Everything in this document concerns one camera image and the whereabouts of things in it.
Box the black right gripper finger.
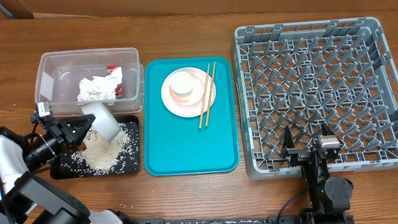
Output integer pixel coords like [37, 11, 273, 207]
[282, 126, 295, 151]
[322, 122, 343, 146]

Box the grey small bowl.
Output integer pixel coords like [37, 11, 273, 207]
[81, 102, 121, 142]

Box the white napkin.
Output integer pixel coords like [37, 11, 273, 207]
[77, 75, 123, 101]

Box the red snack wrapper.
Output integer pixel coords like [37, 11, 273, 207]
[106, 66, 123, 98]

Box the cream white cup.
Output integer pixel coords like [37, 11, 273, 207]
[170, 72, 194, 95]

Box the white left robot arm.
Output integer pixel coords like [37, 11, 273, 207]
[1, 113, 137, 224]

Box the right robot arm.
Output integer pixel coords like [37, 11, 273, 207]
[275, 123, 354, 224]

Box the grey dishwasher rack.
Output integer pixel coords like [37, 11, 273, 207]
[232, 17, 397, 180]

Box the clear plastic bin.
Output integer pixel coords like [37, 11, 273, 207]
[35, 47, 144, 117]

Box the black plastic tray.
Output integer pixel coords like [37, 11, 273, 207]
[49, 114, 141, 180]

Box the teal plastic tray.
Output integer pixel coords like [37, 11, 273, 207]
[144, 57, 239, 176]

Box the right wooden chopstick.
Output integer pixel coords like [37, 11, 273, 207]
[205, 61, 216, 127]

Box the wooden chopstick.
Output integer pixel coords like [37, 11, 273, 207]
[205, 61, 216, 127]
[199, 64, 210, 129]

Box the pink plate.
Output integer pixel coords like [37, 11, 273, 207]
[161, 67, 216, 118]

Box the left wooden chopstick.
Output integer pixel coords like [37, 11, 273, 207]
[199, 64, 210, 129]

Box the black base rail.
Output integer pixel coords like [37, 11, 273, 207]
[135, 215, 355, 224]

